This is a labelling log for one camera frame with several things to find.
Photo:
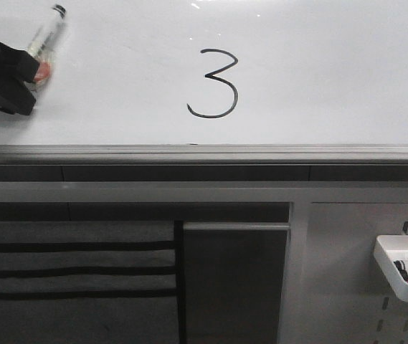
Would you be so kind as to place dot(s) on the grey fabric pocket organizer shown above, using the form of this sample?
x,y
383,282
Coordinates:
x,y
90,282

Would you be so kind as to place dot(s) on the white slotted pegboard panel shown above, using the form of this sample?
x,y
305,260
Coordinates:
x,y
335,292

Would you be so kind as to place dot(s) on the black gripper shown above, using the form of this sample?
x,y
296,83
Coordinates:
x,y
15,97

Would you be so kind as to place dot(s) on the white plastic storage tray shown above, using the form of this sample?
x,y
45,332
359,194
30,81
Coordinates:
x,y
387,250

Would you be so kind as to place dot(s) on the white whiteboard with metal frame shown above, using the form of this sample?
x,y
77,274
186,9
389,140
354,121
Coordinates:
x,y
188,81

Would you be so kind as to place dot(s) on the white black-tipped whiteboard marker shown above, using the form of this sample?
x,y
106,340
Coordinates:
x,y
41,47

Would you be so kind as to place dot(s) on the dark grey hanging panel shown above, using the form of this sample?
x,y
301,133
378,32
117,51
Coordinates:
x,y
234,280

